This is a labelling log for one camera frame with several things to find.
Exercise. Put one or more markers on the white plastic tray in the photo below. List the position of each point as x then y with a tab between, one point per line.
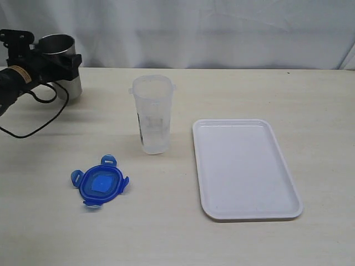
242	173

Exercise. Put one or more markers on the stainless steel cup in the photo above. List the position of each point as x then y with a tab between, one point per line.
66	82

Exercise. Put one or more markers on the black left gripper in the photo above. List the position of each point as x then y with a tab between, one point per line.
22	52

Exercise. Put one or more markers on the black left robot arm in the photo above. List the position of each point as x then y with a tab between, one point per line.
16	81

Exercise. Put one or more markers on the blue container lid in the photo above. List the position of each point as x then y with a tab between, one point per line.
101	183

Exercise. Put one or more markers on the clear plastic container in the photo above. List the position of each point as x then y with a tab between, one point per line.
153	95

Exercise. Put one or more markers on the white backdrop curtain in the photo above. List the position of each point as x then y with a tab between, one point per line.
196	34

